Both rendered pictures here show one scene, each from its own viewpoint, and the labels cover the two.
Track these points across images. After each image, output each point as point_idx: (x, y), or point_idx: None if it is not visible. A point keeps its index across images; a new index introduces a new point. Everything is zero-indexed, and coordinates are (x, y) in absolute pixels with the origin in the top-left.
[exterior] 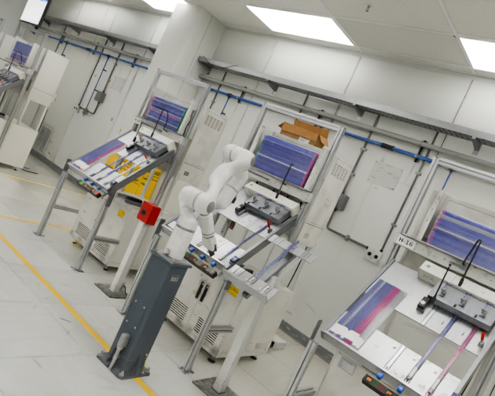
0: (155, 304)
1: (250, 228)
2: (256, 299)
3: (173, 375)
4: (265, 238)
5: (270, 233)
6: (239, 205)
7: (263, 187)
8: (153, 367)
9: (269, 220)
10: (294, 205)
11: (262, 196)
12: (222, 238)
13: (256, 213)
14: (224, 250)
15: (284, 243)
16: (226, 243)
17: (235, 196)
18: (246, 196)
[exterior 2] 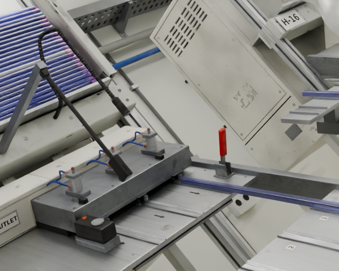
0: None
1: (205, 207)
2: None
3: None
4: (263, 169)
5: (238, 166)
6: (86, 224)
7: (7, 184)
8: None
9: (162, 186)
10: (131, 129)
11: (54, 187)
12: (273, 244)
13: (118, 213)
14: None
15: (316, 105)
16: (304, 230)
17: (111, 154)
18: (2, 251)
